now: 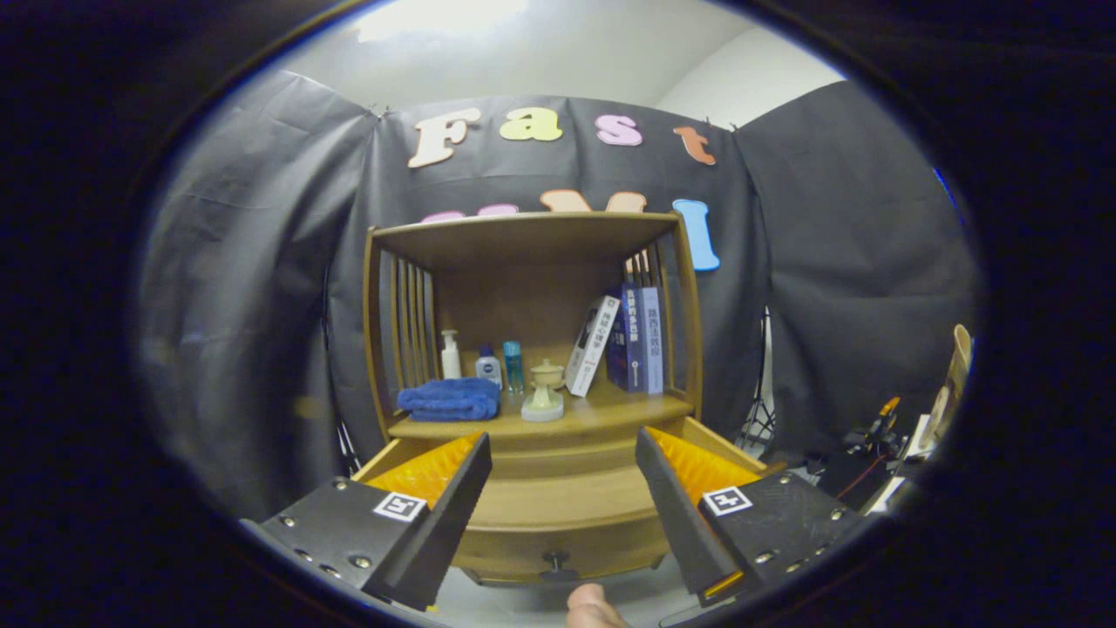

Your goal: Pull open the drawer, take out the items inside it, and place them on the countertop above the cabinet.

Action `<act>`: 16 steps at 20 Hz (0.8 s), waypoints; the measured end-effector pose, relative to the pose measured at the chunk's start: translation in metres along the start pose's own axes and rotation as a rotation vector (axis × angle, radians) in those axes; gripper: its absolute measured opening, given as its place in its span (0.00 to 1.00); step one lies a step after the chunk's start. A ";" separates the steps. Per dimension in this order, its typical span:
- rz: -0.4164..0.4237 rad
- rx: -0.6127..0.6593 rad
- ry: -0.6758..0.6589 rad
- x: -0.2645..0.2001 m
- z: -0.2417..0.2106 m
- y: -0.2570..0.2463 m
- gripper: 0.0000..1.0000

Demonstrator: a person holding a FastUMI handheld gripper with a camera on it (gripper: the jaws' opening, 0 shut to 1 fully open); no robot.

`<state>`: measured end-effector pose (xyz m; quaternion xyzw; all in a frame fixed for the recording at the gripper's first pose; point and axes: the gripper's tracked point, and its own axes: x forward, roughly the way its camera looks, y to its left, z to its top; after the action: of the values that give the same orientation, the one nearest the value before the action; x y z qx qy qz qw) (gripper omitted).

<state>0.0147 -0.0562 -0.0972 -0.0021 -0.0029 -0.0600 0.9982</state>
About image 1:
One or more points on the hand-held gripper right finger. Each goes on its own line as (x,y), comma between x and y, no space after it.
(676,515)

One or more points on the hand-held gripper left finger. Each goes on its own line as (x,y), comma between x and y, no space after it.
(453,515)

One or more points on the wooden drawer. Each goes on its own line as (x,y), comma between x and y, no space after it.
(558,506)

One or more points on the black drawer knob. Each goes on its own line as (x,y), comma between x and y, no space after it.
(558,571)

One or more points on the wooden countertop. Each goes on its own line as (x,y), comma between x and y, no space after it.
(610,410)

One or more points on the wooden cabinet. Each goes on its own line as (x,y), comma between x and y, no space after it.
(532,296)

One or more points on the folded blue towel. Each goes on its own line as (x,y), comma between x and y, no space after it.
(449,399)

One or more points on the black tripod stand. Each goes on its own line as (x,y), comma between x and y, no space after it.
(346,445)
(760,419)

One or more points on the white bottle with blue cap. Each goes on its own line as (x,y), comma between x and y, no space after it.
(488,371)

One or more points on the white pump bottle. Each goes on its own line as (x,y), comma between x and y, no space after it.
(451,359)

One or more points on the clear blue bottle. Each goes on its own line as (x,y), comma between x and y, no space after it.
(513,366)

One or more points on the beige lidded teacup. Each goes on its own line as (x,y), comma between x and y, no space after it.
(547,373)

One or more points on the pale purple book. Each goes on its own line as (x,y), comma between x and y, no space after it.
(652,340)

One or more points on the dark blue book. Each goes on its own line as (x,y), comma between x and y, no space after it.
(628,340)

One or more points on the white book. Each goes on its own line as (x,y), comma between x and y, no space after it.
(593,349)

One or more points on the black equipment with orange clip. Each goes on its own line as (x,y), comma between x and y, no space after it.
(859,480)

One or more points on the light wooden board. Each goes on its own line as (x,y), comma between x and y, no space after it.
(957,366)

